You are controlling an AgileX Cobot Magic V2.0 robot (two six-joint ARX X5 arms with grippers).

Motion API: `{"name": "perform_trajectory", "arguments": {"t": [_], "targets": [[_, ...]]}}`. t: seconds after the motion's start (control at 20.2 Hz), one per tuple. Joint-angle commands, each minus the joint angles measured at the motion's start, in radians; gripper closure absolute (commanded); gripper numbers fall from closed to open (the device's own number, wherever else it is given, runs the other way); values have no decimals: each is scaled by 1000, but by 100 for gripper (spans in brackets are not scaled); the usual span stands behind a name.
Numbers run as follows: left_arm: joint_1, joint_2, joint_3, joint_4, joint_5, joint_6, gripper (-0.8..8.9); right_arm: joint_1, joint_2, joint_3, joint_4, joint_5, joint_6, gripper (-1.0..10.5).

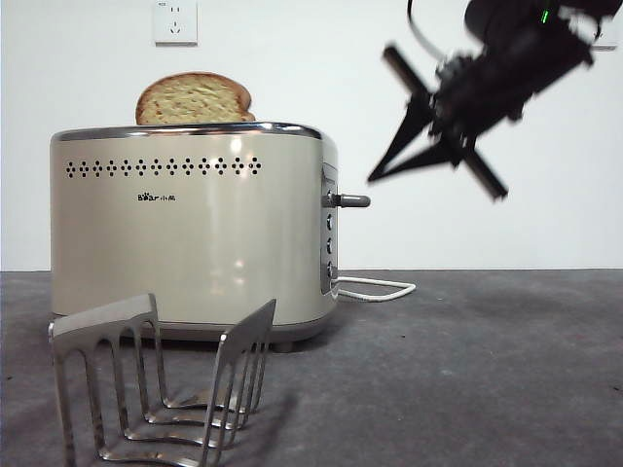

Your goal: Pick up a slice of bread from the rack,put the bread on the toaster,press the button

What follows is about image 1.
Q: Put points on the steel toast rack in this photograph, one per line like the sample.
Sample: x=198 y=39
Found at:
x=97 y=316

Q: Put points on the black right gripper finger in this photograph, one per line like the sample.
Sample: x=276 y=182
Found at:
x=414 y=121
x=428 y=154

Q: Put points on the grey toaster lever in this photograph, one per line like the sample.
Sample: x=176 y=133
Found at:
x=355 y=200

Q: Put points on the brown-crusted bread slice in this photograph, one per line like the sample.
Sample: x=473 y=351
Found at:
x=194 y=99

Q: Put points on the white wall socket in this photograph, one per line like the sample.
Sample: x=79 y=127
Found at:
x=603 y=44
x=176 y=24

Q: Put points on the beige two-slot toaster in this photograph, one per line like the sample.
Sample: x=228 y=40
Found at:
x=170 y=233

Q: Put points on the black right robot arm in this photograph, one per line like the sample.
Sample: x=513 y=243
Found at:
x=525 y=39

